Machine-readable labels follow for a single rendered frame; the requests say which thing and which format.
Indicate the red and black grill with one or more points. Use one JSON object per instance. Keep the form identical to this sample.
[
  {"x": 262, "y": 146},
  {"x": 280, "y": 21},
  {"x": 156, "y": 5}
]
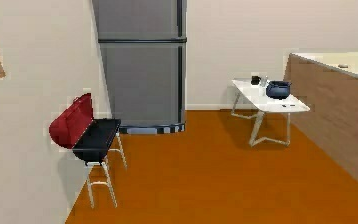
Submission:
[{"x": 93, "y": 136}]

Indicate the grey fridge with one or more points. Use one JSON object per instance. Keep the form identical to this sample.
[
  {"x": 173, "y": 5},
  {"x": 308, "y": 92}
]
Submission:
[{"x": 140, "y": 76}]

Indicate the black cup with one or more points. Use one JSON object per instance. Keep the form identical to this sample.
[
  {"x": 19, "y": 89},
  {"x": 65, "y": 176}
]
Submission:
[{"x": 255, "y": 80}]

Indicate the clear glass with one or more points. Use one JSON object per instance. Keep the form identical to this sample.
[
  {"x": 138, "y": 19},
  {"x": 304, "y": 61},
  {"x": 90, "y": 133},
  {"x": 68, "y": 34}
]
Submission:
[{"x": 264, "y": 81}]

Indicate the white table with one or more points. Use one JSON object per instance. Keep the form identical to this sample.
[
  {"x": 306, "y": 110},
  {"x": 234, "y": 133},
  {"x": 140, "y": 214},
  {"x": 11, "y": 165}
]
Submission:
[{"x": 270, "y": 103}]

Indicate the dark blue pot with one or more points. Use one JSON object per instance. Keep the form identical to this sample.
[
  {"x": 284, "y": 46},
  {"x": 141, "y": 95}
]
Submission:
[{"x": 278, "y": 89}]

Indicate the small black utensil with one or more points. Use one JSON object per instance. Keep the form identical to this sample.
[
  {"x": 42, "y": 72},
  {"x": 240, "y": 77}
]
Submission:
[{"x": 288, "y": 105}]

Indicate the brown wooden counter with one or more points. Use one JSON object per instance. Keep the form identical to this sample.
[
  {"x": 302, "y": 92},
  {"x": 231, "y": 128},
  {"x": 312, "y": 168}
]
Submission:
[{"x": 333, "y": 110}]

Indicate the small grey object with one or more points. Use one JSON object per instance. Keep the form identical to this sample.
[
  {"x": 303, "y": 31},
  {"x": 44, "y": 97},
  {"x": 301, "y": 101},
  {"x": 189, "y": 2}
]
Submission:
[{"x": 343, "y": 66}]

